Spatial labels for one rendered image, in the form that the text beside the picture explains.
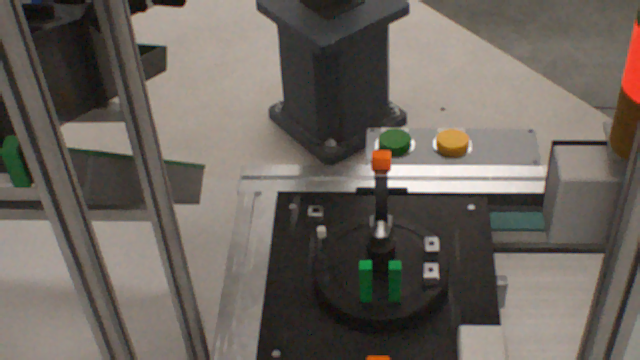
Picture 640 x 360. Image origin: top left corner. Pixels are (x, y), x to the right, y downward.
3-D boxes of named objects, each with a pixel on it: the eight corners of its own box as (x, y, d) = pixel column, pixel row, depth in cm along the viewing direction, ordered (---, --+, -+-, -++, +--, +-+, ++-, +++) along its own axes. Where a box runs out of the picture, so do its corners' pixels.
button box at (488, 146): (367, 162, 115) (366, 125, 111) (530, 162, 113) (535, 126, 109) (366, 200, 110) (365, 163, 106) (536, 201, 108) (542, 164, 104)
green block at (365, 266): (360, 292, 88) (359, 259, 85) (372, 292, 88) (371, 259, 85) (359, 302, 87) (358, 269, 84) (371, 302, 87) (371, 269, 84)
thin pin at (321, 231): (321, 282, 89) (317, 225, 84) (329, 282, 89) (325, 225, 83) (321, 289, 89) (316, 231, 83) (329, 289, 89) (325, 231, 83)
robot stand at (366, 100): (345, 76, 135) (340, -40, 121) (409, 122, 126) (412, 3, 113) (266, 116, 129) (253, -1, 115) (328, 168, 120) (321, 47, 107)
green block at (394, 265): (388, 293, 88) (388, 260, 85) (400, 293, 88) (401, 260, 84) (388, 302, 87) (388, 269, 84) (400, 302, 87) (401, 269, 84)
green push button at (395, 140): (378, 139, 110) (378, 127, 109) (410, 139, 110) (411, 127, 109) (378, 161, 107) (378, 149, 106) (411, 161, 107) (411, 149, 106)
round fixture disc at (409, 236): (317, 226, 98) (316, 214, 96) (445, 227, 97) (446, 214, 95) (309, 329, 88) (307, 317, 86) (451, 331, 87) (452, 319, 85)
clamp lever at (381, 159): (371, 216, 95) (371, 149, 92) (390, 216, 95) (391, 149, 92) (371, 230, 92) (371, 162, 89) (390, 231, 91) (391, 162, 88)
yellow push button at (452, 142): (435, 139, 110) (435, 127, 108) (467, 139, 109) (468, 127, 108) (436, 161, 107) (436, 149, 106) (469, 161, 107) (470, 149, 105)
